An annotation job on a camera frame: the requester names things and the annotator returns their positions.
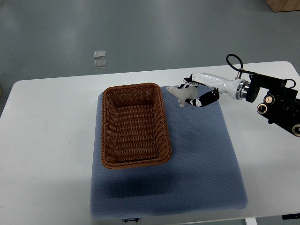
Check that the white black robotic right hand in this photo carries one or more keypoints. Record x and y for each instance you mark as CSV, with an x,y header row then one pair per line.
x,y
235,88

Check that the white toy polar bear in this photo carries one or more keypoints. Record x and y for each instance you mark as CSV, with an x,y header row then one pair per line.
x,y
183,94

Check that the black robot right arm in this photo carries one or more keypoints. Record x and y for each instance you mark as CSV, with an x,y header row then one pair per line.
x,y
280,104

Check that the brown wicker basket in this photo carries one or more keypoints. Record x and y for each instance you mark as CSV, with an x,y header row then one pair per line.
x,y
134,131

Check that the blue-grey textured mat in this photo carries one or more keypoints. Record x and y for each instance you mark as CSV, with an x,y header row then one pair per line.
x,y
202,174

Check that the wooden box corner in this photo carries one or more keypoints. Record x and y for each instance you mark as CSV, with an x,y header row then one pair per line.
x,y
283,5

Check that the upper silver floor plate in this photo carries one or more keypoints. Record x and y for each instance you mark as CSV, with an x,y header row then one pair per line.
x,y
100,54

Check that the silver floor plate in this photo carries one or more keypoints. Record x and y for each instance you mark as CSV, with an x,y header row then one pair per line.
x,y
100,54
100,63

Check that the lower silver floor plate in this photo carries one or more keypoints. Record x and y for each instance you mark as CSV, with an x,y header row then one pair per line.
x,y
100,63

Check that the dark label under mat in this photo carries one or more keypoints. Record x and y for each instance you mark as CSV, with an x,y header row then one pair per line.
x,y
131,220

